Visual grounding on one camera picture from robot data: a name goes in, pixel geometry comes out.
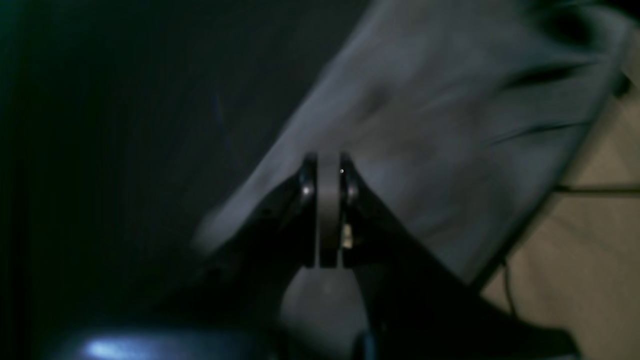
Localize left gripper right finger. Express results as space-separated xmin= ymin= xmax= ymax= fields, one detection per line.
xmin=327 ymin=152 xmax=581 ymax=360

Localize grey T-shirt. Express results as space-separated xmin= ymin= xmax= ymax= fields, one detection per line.
xmin=195 ymin=0 xmax=633 ymax=284

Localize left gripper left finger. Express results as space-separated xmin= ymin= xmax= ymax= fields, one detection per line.
xmin=52 ymin=153 xmax=319 ymax=360

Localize black tablecloth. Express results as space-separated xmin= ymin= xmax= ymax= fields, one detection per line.
xmin=1 ymin=0 xmax=375 ymax=351

